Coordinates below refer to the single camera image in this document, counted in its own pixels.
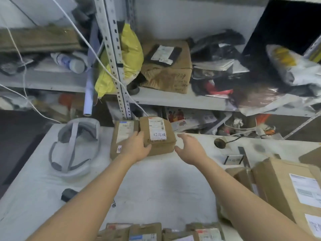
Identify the person's left hand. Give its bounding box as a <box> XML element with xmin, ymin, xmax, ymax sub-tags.
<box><xmin>120</xmin><ymin>131</ymin><xmax>152</xmax><ymax>163</ymax></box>

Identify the person's right hand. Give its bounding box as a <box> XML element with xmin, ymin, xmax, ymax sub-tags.
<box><xmin>174</xmin><ymin>134</ymin><xmax>209</xmax><ymax>166</ymax></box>

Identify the cardboard parcel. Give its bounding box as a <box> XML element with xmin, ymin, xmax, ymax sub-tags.
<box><xmin>109</xmin><ymin>119</ymin><xmax>140</xmax><ymax>160</ymax></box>
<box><xmin>138</xmin><ymin>116</ymin><xmax>177</xmax><ymax>157</ymax></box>

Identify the transparent plastic divider black base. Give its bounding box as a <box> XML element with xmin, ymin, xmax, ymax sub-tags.
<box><xmin>237</xmin><ymin>146</ymin><xmax>252</xmax><ymax>169</ymax></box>

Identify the person's left forearm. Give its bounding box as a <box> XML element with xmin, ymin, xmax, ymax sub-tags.
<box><xmin>26</xmin><ymin>154</ymin><xmax>141</xmax><ymax>241</ymax></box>

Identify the person's right forearm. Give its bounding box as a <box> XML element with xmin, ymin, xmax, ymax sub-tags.
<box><xmin>194</xmin><ymin>158</ymin><xmax>311</xmax><ymax>241</ymax></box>

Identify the colourful printed paper box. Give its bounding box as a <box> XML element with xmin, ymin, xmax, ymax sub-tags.
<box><xmin>164</xmin><ymin>106</ymin><xmax>217</xmax><ymax>132</ymax></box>

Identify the white plastic basket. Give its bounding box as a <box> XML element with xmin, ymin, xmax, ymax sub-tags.
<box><xmin>223</xmin><ymin>116</ymin><xmax>247</xmax><ymax>135</ymax></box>

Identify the grey metal shelf rack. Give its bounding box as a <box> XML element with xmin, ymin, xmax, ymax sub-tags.
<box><xmin>94</xmin><ymin>0</ymin><xmax>321</xmax><ymax>141</ymax></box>

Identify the black tape roll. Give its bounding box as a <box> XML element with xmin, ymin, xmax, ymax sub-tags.
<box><xmin>127</xmin><ymin>83</ymin><xmax>140</xmax><ymax>96</ymax></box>

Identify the pink plastic packet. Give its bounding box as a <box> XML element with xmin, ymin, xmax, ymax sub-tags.
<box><xmin>204</xmin><ymin>81</ymin><xmax>234</xmax><ymax>96</ymax></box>

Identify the rolled pale paper poster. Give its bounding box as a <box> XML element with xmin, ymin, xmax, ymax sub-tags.
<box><xmin>83</xmin><ymin>20</ymin><xmax>104</xmax><ymax>116</ymax></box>

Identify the crumpled cardboard box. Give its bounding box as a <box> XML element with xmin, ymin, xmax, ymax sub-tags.
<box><xmin>140</xmin><ymin>40</ymin><xmax>193</xmax><ymax>94</ymax></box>

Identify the orange box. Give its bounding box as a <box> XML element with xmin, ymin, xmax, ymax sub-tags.
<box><xmin>255</xmin><ymin>113</ymin><xmax>271</xmax><ymax>126</ymax></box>

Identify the white power strip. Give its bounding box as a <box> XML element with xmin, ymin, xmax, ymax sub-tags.
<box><xmin>258</xmin><ymin>125</ymin><xmax>276</xmax><ymax>136</ymax></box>

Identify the black handheld device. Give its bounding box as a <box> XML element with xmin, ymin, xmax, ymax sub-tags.
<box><xmin>61</xmin><ymin>188</ymin><xmax>79</xmax><ymax>203</ymax></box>

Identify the brown parcel in clear wrap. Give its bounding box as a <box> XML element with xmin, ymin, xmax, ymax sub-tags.
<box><xmin>232</xmin><ymin>86</ymin><xmax>281</xmax><ymax>109</ymax></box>

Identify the small orange container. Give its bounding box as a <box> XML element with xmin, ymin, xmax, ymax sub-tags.
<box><xmin>58</xmin><ymin>93</ymin><xmax>75</xmax><ymax>106</ymax></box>

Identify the grey and black mailer bag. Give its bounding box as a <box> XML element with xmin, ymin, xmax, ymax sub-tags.
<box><xmin>192</xmin><ymin>47</ymin><xmax>250</xmax><ymax>78</ymax></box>

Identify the yellow plastic bag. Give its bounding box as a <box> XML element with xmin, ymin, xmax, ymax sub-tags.
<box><xmin>95</xmin><ymin>22</ymin><xmax>144</xmax><ymax>99</ymax></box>

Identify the white gridded plastic bag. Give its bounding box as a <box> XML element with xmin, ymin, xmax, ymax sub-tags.
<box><xmin>238</xmin><ymin>94</ymin><xmax>321</xmax><ymax>117</ymax></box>

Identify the small white plastic bottle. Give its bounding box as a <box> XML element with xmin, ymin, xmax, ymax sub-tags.
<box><xmin>75</xmin><ymin>51</ymin><xmax>90</xmax><ymax>68</ymax></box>

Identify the blurred grey storage rack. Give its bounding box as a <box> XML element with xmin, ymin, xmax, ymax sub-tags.
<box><xmin>0</xmin><ymin>0</ymin><xmax>121</xmax><ymax>116</ymax></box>

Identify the black fluffy plastic bag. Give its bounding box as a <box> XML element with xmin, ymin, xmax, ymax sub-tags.
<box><xmin>190</xmin><ymin>28</ymin><xmax>246</xmax><ymax>52</ymax></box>

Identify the black rubber mat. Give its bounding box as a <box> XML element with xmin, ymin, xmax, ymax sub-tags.
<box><xmin>0</xmin><ymin>110</ymin><xmax>55</xmax><ymax>198</ymax></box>

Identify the white crumpled wrapper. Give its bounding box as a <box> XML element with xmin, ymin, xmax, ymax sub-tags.
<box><xmin>0</xmin><ymin>94</ymin><xmax>35</xmax><ymax>111</ymax></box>

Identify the white mailer bag yellow patch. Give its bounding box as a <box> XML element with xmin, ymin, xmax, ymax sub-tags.
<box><xmin>265</xmin><ymin>44</ymin><xmax>321</xmax><ymax>96</ymax></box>

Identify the black glossy packet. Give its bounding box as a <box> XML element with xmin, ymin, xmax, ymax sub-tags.
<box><xmin>0</xmin><ymin>60</ymin><xmax>33</xmax><ymax>76</ymax></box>

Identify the flat green-printed cardboard box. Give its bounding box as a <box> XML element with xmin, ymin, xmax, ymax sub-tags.
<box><xmin>0</xmin><ymin>26</ymin><xmax>82</xmax><ymax>53</ymax></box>

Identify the thin black cable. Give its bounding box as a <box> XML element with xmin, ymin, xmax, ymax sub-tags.
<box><xmin>214</xmin><ymin>132</ymin><xmax>261</xmax><ymax>149</ymax></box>

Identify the white headset grey strap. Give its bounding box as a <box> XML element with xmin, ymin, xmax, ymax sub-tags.
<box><xmin>48</xmin><ymin>117</ymin><xmax>101</xmax><ymax>179</ymax></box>

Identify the thick white cord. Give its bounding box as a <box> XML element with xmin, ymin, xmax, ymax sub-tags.
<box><xmin>49</xmin><ymin>0</ymin><xmax>150</xmax><ymax>117</ymax></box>

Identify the thin white wire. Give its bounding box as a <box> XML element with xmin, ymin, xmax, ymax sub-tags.
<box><xmin>0</xmin><ymin>20</ymin><xmax>62</xmax><ymax>124</ymax></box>

